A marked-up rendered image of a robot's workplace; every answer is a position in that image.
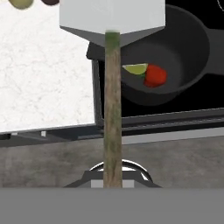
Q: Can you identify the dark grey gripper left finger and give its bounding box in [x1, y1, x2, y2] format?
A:
[64, 170, 105, 189]

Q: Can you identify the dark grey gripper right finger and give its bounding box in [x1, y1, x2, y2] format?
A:
[121, 170, 162, 189]

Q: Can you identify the wooden-handled white spatula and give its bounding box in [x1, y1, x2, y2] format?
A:
[59, 0, 166, 189]

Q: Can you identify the green lemon wedge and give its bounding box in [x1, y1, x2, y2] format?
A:
[122, 63, 150, 76]

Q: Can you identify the dark grey pot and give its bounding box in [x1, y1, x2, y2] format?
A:
[86, 3, 224, 107]

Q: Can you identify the round chrome knob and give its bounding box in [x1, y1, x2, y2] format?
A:
[89, 158, 154, 182]

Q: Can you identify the dark oven front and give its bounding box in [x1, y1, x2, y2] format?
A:
[0, 115, 224, 149]

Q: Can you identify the black hob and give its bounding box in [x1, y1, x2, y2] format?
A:
[92, 0, 224, 127]

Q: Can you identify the dark brown round object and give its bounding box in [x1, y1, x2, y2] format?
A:
[40, 0, 60, 6]

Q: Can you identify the olive green round fruit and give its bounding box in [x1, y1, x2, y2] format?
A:
[8, 0, 35, 11]

